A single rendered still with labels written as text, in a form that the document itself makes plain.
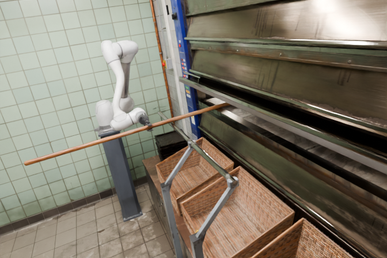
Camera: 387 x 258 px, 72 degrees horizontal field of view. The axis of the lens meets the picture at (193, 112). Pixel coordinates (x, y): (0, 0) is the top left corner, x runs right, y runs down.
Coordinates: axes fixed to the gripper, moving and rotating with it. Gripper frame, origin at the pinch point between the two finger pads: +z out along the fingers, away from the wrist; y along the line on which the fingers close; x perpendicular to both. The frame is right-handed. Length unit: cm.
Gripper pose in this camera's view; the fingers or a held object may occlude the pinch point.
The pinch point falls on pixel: (149, 126)
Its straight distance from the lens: 193.0
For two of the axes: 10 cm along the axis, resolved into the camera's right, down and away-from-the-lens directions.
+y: 1.5, 9.3, 3.4
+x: -9.1, 2.6, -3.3
